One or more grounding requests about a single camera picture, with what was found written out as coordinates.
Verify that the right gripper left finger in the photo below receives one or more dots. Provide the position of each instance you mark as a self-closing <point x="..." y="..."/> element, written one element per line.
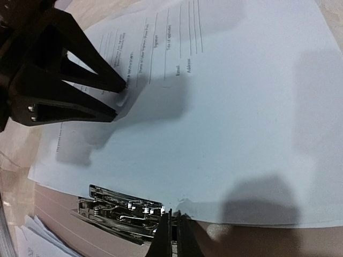
<point x="161" y="245"/>

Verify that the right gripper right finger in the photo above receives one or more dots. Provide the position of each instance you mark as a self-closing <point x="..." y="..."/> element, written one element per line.
<point x="187" y="245"/>

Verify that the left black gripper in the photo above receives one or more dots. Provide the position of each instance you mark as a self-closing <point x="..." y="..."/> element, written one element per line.
<point x="60" y="53"/>

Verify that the transparent plastic folder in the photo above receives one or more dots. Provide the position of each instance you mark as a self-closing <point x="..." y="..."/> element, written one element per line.
<point x="20" y="197"/>

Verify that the sparse printed paper sheet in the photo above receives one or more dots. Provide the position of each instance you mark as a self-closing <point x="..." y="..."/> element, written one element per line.
<point x="233" y="114"/>

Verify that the metal folder clip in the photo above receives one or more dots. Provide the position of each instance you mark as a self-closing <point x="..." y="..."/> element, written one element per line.
<point x="127" y="217"/>

